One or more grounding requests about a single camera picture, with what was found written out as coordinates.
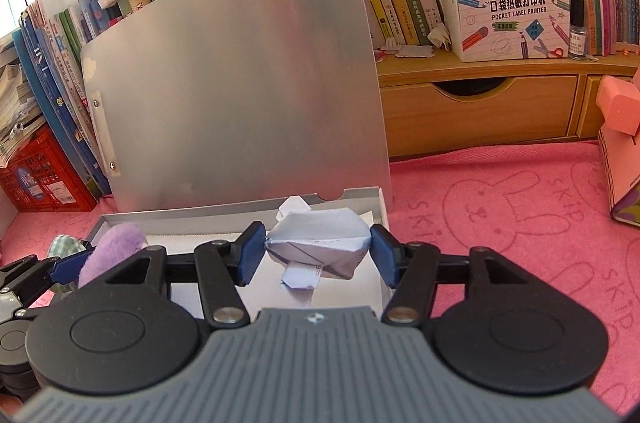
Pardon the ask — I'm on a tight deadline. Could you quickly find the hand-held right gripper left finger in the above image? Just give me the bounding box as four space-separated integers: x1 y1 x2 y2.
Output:
90 222 267 329

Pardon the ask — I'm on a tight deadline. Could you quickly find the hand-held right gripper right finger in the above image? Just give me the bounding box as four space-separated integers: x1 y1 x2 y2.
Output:
370 224 538 325

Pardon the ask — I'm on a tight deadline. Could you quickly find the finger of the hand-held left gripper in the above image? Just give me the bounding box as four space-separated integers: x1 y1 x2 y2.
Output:
0 249 98 305

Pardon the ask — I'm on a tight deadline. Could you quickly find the green plaid scrunchie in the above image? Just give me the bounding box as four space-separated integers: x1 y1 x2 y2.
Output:
47 234 87 261

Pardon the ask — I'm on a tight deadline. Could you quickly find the purple fluffy scrunchie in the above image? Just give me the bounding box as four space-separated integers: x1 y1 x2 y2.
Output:
77 223 150 289

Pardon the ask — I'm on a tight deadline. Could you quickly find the white paper origami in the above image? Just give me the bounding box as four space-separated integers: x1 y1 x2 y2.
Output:
265 195 373 304

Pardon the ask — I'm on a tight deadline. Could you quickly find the silver storage box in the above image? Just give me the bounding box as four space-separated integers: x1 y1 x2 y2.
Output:
80 0 392 319

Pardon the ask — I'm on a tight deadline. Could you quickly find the red plastic crate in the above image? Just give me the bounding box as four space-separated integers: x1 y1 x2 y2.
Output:
0 125 98 214

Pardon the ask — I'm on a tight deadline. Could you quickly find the pink rabbit-print towel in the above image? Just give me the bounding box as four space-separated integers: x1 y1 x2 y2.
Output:
0 140 640 419

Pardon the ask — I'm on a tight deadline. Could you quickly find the wooden drawer organizer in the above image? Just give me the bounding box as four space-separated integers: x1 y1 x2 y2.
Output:
375 45 640 158

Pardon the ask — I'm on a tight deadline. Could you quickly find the stack of worn books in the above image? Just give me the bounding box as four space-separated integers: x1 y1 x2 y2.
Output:
0 38 48 168

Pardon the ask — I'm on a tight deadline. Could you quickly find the row of blue books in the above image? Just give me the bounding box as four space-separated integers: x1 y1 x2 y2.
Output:
17 0 126 198

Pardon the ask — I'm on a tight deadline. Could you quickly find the crumpled white tissue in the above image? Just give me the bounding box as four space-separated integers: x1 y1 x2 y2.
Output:
427 23 453 51

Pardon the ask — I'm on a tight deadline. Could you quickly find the pink house-shaped bag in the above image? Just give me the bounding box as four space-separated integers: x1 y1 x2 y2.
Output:
596 68 640 224

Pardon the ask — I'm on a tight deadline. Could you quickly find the pencil-print white box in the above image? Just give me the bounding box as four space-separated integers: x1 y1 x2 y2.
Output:
440 0 571 62

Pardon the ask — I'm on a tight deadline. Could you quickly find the small clear bottle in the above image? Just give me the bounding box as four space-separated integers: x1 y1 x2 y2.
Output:
568 0 587 61

